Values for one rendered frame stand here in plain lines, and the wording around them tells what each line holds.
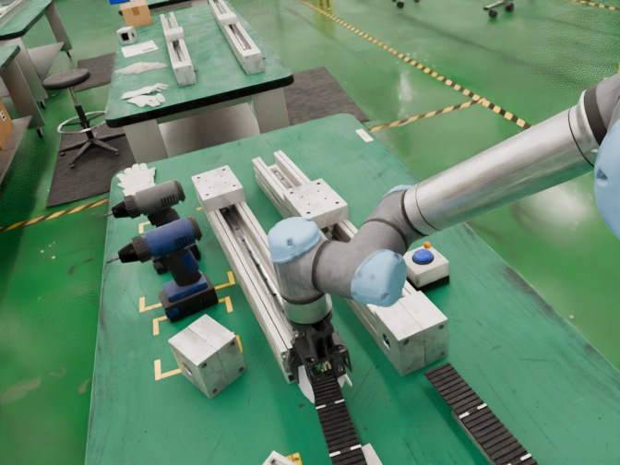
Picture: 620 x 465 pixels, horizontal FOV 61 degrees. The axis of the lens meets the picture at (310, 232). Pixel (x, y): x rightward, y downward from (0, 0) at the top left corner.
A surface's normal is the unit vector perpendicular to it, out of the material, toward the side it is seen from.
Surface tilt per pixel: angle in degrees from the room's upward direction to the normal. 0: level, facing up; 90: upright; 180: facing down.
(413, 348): 90
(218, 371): 90
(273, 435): 0
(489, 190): 88
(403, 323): 0
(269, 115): 90
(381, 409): 0
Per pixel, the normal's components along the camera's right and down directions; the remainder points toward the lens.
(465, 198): -0.55, 0.51
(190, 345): -0.16, -0.82
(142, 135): 0.26, 0.51
